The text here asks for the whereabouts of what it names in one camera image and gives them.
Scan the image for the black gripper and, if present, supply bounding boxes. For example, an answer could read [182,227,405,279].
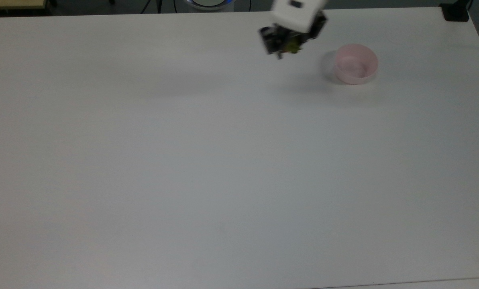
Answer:
[259,11,328,60]

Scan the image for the pink plastic bowl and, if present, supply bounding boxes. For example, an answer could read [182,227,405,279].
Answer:
[332,43,379,85]

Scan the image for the black tripod legs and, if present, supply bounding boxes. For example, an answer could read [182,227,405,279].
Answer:
[141,0,164,14]

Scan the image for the white neighbouring table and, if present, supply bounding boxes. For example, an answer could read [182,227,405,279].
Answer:
[315,277,479,289]

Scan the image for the light wooden table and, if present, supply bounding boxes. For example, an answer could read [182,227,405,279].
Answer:
[0,0,49,11]

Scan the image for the black clamp mount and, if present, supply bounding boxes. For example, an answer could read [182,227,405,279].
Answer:
[440,2,471,22]

